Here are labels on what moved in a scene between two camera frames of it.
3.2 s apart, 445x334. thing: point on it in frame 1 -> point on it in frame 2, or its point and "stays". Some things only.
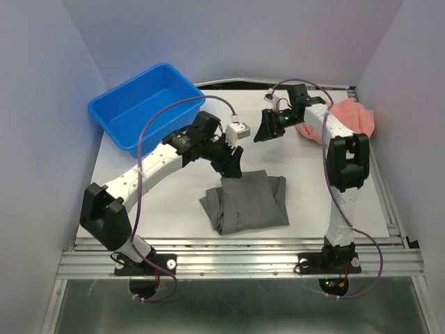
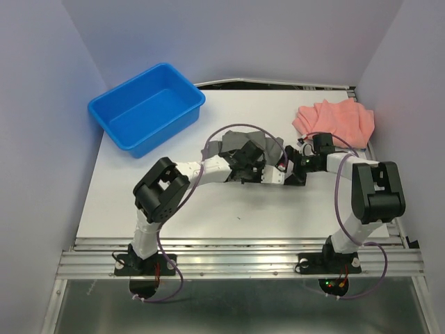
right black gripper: x=268 y=129 -> x=297 y=177
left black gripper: x=233 y=168 -> x=257 y=179
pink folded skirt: x=360 y=120 stays
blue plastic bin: x=124 y=110 stays
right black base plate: x=318 y=263 stays
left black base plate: x=124 y=266 stays
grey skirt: x=255 y=201 -> x=231 y=140
